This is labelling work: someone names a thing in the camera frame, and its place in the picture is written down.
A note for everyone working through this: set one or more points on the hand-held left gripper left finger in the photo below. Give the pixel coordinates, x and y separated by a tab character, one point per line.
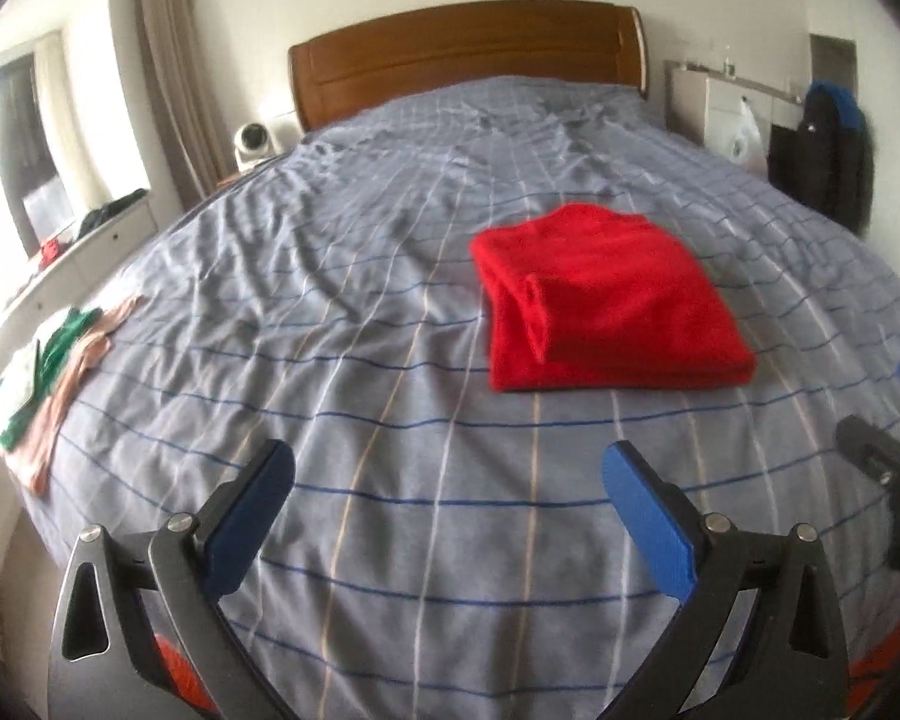
247	517

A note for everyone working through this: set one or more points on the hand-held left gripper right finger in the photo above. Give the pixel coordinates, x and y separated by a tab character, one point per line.
645	517

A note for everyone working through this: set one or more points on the red sweater with white print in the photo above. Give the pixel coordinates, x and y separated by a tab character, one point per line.
607	300

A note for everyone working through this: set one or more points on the pile of clothes green pink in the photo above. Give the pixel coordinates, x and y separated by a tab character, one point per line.
49	420

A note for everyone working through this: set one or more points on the dark clothes on windowsill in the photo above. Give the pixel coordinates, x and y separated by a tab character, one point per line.
109	211

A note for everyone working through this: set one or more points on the black jacket with blue hood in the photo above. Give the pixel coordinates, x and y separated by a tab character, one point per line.
817	157

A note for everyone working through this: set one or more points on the green and white garment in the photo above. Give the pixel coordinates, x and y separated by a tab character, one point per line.
64	337

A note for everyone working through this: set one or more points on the bed with striped grey cover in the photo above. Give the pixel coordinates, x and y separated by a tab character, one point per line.
390	300

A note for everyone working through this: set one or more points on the white plastic bag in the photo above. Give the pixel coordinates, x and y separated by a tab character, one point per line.
742	135

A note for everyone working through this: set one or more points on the small red item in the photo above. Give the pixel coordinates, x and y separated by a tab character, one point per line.
51	253

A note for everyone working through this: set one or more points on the small bottle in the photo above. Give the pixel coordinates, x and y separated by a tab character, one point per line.
729	64

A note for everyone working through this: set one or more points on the window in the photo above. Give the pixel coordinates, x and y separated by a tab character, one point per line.
11	150

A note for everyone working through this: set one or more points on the beige curtain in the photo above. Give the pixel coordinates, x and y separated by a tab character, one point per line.
176	75

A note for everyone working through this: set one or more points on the wooden headboard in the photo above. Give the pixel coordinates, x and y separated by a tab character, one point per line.
457	52

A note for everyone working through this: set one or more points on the white security camera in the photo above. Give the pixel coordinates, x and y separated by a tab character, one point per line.
253	144

